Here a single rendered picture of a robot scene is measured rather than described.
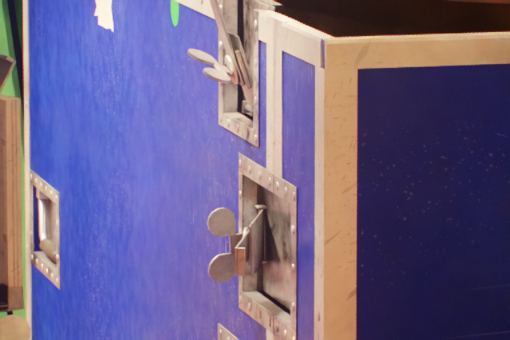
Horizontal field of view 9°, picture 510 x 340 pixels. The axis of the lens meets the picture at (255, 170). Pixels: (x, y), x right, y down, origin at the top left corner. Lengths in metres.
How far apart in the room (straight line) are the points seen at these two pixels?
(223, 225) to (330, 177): 0.21
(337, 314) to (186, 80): 0.45
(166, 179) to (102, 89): 0.27
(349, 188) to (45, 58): 1.04
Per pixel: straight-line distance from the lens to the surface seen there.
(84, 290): 3.29
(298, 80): 2.48
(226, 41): 2.64
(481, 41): 2.45
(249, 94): 2.66
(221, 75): 2.63
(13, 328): 2.20
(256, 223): 2.60
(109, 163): 3.15
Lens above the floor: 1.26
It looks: 9 degrees down
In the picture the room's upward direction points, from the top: straight up
